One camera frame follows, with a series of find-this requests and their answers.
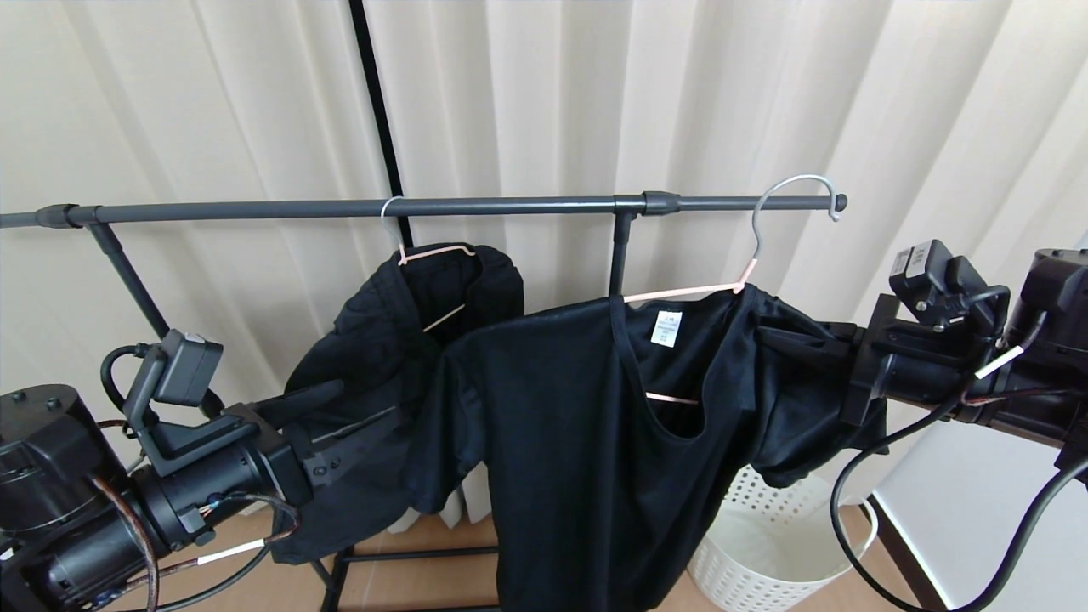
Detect pink clothes hanger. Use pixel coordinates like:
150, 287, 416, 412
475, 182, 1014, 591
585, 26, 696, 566
382, 197, 479, 334
623, 174, 842, 405

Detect white curtain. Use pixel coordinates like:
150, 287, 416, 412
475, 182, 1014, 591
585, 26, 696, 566
364, 0, 1088, 524
0, 0, 464, 535

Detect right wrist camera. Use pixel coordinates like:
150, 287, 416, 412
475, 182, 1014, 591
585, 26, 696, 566
888, 240, 1012, 341

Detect black cable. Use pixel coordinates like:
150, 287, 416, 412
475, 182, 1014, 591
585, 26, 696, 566
830, 395, 1088, 612
119, 544, 277, 612

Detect black garment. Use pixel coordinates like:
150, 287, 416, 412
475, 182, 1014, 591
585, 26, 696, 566
404, 285, 889, 612

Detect black shorts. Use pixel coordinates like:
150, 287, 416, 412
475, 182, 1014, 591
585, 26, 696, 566
272, 244, 525, 566

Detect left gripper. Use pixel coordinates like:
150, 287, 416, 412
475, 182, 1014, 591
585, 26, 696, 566
38, 380, 405, 606

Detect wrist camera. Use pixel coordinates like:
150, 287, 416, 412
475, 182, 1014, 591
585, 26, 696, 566
100, 330, 260, 477
888, 240, 1012, 341

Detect white laundry basket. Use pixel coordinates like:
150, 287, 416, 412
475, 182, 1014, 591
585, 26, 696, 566
687, 463, 879, 612

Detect black clothes rack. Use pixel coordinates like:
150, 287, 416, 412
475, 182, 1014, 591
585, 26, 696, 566
0, 192, 848, 612

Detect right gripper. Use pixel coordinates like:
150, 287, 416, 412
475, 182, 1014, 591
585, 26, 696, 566
841, 293, 1088, 447

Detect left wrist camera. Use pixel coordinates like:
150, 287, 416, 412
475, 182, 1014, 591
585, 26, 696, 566
100, 330, 260, 477

